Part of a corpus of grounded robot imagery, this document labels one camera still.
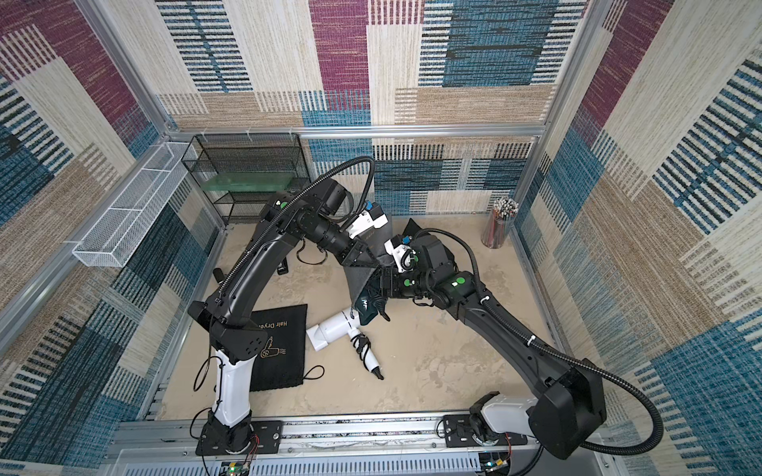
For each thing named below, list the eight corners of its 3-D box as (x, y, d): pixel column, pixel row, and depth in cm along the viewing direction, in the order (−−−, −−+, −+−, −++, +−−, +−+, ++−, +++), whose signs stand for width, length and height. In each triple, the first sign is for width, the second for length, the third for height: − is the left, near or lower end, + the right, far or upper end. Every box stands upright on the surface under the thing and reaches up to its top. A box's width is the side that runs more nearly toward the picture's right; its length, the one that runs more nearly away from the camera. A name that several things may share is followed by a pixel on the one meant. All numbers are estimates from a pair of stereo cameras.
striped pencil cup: (493, 254, 113) (510, 216, 97) (476, 243, 116) (490, 204, 101) (504, 245, 115) (521, 206, 100) (487, 234, 119) (502, 195, 104)
